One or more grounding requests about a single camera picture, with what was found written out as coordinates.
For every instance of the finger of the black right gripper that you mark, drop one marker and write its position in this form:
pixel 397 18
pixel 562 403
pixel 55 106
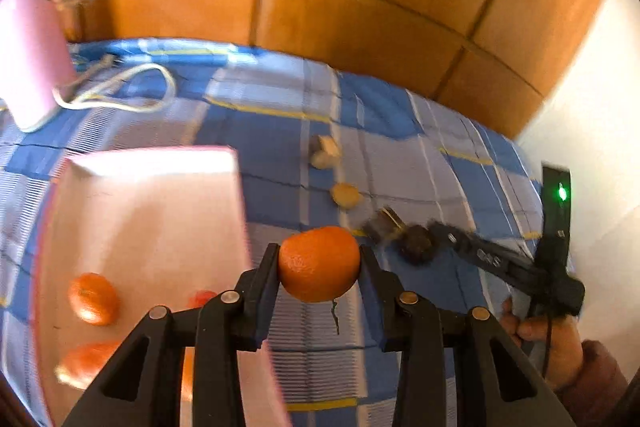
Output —
pixel 496 385

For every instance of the dark round fruit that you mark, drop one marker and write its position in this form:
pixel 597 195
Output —
pixel 416 245

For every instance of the blue plaid tablecloth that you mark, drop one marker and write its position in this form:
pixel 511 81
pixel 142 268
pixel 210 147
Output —
pixel 400 150

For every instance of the small red tomato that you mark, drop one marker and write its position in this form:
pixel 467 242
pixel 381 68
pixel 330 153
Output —
pixel 200 298

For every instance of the orange mandarin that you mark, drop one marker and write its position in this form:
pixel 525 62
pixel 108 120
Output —
pixel 94 299
pixel 319 265

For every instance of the tan cut wood block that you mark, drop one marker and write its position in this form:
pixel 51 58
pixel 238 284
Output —
pixel 323 152

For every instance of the dark cut wood block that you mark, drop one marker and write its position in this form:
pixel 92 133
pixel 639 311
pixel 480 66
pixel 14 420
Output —
pixel 384 226

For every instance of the pink white shallow tray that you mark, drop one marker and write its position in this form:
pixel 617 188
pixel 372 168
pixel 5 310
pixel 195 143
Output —
pixel 159 223

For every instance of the orange carrot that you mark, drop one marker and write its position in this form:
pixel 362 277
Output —
pixel 81 365

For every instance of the pink electric kettle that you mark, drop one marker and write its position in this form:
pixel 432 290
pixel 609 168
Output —
pixel 35 60

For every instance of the person right hand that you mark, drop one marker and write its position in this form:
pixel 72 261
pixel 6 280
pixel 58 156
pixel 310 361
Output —
pixel 560 339

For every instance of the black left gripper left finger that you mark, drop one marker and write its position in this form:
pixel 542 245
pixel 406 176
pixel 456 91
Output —
pixel 140 385

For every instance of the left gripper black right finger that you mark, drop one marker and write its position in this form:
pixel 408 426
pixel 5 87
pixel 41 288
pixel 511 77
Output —
pixel 508 265

